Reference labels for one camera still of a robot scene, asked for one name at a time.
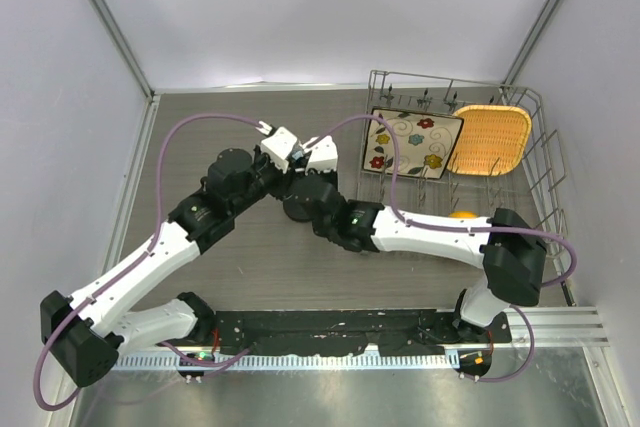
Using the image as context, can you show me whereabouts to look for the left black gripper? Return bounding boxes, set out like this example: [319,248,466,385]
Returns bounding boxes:
[230,141,298,213]

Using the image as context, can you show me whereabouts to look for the black phone stand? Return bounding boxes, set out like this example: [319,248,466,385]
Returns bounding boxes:
[283,199,312,223]

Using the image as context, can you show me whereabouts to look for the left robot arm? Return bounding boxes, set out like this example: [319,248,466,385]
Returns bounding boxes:
[40,144,305,388]

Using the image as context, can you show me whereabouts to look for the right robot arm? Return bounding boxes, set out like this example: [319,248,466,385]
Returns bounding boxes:
[284,174,547,342]

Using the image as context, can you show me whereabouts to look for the floral square plate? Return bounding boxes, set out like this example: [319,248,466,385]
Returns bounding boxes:
[362,108,464,179]

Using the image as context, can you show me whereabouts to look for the yellow bowl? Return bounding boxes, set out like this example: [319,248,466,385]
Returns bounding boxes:
[449,211,478,219]

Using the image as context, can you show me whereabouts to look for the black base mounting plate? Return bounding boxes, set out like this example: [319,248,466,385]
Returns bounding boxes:
[203,309,512,357]

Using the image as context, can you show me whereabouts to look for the orange woven basket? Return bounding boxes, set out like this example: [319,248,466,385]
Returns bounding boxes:
[447,105,532,177]

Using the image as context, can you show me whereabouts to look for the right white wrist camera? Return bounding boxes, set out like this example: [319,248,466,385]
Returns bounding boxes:
[302,135,338,173]

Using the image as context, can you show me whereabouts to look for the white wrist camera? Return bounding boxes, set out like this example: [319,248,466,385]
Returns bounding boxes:
[302,135,338,173]
[257,121,299,173]

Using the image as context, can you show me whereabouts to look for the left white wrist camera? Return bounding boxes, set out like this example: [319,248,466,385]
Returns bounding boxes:
[257,121,299,173]

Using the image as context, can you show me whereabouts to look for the grey wire dish rack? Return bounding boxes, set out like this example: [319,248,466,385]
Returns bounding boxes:
[366,69,568,237]

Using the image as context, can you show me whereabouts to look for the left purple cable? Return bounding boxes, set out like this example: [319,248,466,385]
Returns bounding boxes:
[32,113,264,412]

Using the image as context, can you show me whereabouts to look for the white slotted cable duct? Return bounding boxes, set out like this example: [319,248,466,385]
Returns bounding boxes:
[114,349,459,372]

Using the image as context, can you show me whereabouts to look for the left aluminium frame post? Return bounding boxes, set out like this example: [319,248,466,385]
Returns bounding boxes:
[89,0,155,100]

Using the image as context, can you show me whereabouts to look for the aluminium frame post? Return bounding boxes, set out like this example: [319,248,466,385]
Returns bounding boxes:
[503,0,564,85]
[89,0,155,100]

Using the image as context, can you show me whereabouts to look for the right aluminium frame post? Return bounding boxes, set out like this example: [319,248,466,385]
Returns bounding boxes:
[503,0,564,85]

